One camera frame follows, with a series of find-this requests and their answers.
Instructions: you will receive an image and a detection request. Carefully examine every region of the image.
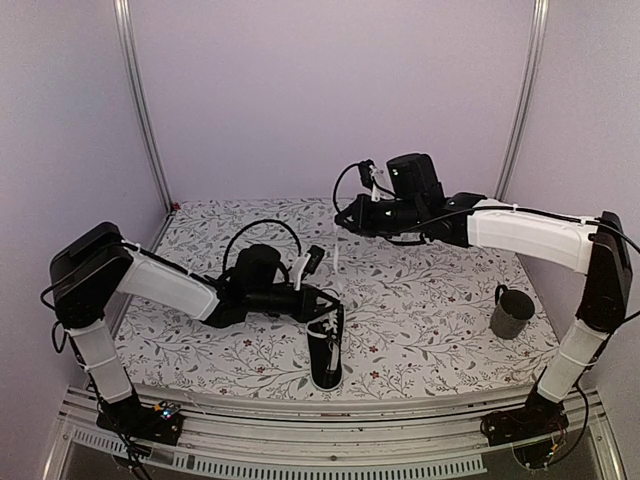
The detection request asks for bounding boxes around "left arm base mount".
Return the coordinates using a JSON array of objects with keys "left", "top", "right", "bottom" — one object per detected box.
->
[{"left": 96, "top": 392, "right": 185, "bottom": 446}]

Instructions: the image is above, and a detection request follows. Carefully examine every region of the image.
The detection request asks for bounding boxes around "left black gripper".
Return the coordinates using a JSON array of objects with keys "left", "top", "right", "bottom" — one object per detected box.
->
[{"left": 247, "top": 283, "right": 340, "bottom": 323}]

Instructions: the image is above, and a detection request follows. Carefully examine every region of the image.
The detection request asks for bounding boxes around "left black looped cable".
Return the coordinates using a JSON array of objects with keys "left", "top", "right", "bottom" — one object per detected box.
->
[{"left": 222, "top": 218, "right": 304, "bottom": 281}]

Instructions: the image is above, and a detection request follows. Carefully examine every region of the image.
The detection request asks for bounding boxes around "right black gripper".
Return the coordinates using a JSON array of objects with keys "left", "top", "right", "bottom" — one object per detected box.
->
[{"left": 335, "top": 193, "right": 424, "bottom": 239}]

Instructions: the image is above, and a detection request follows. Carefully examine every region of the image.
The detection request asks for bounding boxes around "aluminium frame post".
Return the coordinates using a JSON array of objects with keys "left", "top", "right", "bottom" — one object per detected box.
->
[
  {"left": 494, "top": 0, "right": 550, "bottom": 201},
  {"left": 113, "top": 0, "right": 173, "bottom": 214}
]

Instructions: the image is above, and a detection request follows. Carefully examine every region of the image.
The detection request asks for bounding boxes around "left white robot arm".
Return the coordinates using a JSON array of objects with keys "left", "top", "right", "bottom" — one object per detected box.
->
[{"left": 40, "top": 222, "right": 344, "bottom": 434}]

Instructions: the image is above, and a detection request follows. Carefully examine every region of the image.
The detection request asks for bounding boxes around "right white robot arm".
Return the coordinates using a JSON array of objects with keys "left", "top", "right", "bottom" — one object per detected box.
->
[{"left": 334, "top": 153, "right": 637, "bottom": 436}]

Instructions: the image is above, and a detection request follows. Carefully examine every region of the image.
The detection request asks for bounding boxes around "grey metal mug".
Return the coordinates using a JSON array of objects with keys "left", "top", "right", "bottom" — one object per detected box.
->
[{"left": 489, "top": 284, "right": 535, "bottom": 340}]

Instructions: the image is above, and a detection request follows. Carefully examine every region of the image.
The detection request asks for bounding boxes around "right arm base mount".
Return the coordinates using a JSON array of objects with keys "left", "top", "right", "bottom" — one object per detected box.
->
[{"left": 480, "top": 399, "right": 569, "bottom": 446}]

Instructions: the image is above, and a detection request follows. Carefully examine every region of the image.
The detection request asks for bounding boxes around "right aluminium frame post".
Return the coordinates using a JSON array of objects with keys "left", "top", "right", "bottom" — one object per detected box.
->
[{"left": 494, "top": 0, "right": 550, "bottom": 201}]

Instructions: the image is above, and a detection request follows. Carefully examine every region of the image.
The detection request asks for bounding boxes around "black white canvas sneaker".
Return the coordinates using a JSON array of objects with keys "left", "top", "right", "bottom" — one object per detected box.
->
[{"left": 306, "top": 302, "right": 345, "bottom": 392}]

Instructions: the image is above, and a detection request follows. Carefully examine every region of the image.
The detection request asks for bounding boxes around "floral patterned table mat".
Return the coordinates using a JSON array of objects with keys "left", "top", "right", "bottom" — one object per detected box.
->
[{"left": 97, "top": 197, "right": 574, "bottom": 401}]

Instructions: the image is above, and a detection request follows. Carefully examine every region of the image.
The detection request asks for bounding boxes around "front aluminium rail frame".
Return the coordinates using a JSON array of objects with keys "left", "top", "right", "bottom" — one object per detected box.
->
[{"left": 42, "top": 384, "right": 626, "bottom": 480}]

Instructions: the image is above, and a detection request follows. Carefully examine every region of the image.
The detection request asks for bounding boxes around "right black looped cable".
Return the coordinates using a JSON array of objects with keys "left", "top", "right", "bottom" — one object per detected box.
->
[{"left": 332, "top": 162, "right": 364, "bottom": 216}]

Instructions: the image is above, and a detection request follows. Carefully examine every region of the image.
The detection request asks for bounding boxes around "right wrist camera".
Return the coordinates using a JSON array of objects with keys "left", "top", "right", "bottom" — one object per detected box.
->
[{"left": 357, "top": 159, "right": 384, "bottom": 202}]

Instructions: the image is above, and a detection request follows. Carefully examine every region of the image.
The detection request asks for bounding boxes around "black looped cable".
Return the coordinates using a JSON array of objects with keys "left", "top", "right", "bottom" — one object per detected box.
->
[
  {"left": 222, "top": 218, "right": 304, "bottom": 281},
  {"left": 332, "top": 162, "right": 364, "bottom": 216}
]

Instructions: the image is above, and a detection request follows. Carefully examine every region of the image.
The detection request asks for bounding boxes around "left aluminium frame post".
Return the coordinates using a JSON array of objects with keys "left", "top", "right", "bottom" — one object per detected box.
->
[{"left": 113, "top": 0, "right": 173, "bottom": 214}]

